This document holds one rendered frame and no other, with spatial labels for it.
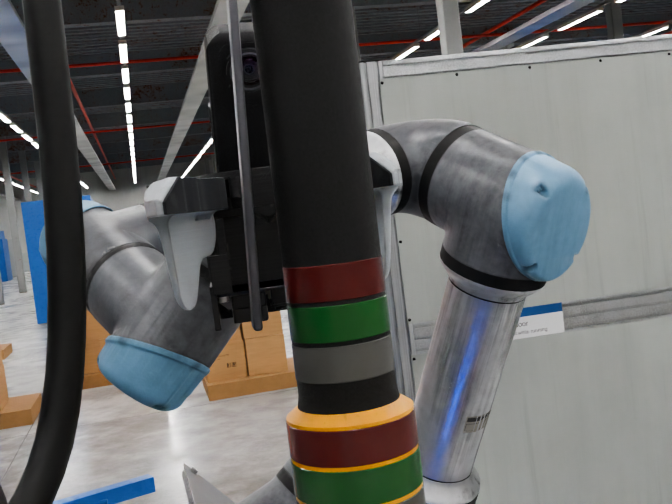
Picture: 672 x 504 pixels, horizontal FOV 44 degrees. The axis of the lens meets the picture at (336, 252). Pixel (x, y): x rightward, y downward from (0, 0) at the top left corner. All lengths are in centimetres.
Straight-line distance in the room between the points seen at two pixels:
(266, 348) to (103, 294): 732
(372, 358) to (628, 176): 211
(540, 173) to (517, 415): 151
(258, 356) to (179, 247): 760
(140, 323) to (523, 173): 40
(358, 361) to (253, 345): 768
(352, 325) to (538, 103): 202
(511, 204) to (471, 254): 7
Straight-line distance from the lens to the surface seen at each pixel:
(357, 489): 27
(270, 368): 800
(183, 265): 38
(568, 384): 231
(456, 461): 97
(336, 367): 26
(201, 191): 39
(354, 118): 26
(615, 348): 236
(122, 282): 65
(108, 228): 71
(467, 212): 84
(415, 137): 88
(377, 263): 27
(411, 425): 27
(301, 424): 27
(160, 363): 61
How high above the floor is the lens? 164
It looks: 3 degrees down
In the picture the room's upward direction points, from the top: 7 degrees counter-clockwise
